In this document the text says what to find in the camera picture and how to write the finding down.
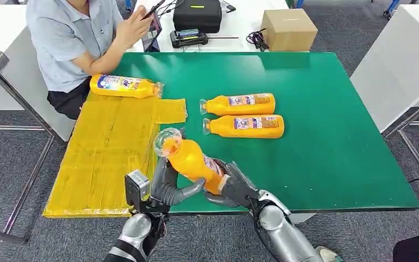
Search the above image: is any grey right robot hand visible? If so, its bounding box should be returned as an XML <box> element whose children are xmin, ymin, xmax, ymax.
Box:
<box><xmin>203</xmin><ymin>158</ymin><xmax>261</xmax><ymax>211</ymax></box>

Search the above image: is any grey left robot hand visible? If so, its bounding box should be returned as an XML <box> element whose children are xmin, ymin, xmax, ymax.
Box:
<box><xmin>150</xmin><ymin>157</ymin><xmax>207</xmax><ymax>207</ymax></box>

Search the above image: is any orange drink bottle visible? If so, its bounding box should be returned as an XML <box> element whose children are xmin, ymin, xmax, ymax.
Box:
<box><xmin>202</xmin><ymin>114</ymin><xmax>285</xmax><ymax>140</ymax></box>
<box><xmin>199</xmin><ymin>93</ymin><xmax>277</xmax><ymax>116</ymax></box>
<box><xmin>153</xmin><ymin>127</ymin><xmax>229</xmax><ymax>197</ymax></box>
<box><xmin>89</xmin><ymin>74</ymin><xmax>165</xmax><ymax>100</ymax></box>

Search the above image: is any white table leg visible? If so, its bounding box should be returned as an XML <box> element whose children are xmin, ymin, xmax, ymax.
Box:
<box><xmin>288</xmin><ymin>212</ymin><xmax>318</xmax><ymax>225</ymax></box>

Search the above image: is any yellow sheet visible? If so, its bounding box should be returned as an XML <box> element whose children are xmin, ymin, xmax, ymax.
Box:
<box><xmin>42</xmin><ymin>92</ymin><xmax>189</xmax><ymax>219</ymax></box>

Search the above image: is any green table mat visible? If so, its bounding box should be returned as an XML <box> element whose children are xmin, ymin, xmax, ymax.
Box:
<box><xmin>113</xmin><ymin>52</ymin><xmax>419</xmax><ymax>214</ymax></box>

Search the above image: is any black handheld controller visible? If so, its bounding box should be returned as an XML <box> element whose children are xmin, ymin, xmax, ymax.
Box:
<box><xmin>169</xmin><ymin>28</ymin><xmax>209</xmax><ymax>49</ymax></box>

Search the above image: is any black tablet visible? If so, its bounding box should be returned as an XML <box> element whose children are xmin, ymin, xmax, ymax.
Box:
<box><xmin>141</xmin><ymin>14</ymin><xmax>163</xmax><ymax>52</ymax></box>

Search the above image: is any person's right hand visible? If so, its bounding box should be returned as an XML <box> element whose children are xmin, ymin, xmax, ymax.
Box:
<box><xmin>115</xmin><ymin>5</ymin><xmax>154</xmax><ymax>49</ymax></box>

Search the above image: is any brown cardboard box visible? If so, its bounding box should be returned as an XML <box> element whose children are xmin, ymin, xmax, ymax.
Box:
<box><xmin>260</xmin><ymin>8</ymin><xmax>319</xmax><ymax>52</ymax></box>

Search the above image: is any black carrying case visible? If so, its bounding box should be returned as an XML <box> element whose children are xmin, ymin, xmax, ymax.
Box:
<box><xmin>172</xmin><ymin>0</ymin><xmax>223</xmax><ymax>34</ymax></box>

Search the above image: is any black phone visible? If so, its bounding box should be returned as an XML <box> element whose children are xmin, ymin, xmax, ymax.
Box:
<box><xmin>141</xmin><ymin>0</ymin><xmax>166</xmax><ymax>21</ymax></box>

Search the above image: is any white table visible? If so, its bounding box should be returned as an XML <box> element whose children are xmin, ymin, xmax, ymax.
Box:
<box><xmin>349</xmin><ymin>4</ymin><xmax>419</xmax><ymax>133</ymax></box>
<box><xmin>0</xmin><ymin>4</ymin><xmax>77</xmax><ymax>142</ymax></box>

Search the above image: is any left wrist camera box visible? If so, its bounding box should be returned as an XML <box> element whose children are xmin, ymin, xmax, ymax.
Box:
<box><xmin>124</xmin><ymin>169</ymin><xmax>152</xmax><ymax>213</ymax></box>

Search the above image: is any metal table frame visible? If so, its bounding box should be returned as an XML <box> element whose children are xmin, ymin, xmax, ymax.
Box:
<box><xmin>382</xmin><ymin>92</ymin><xmax>419</xmax><ymax>198</ymax></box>
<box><xmin>0</xmin><ymin>74</ymin><xmax>57</xmax><ymax>245</ymax></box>

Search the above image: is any black cable bundle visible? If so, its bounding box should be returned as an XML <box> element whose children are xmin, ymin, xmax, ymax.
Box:
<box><xmin>246</xmin><ymin>27</ymin><xmax>270</xmax><ymax>52</ymax></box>

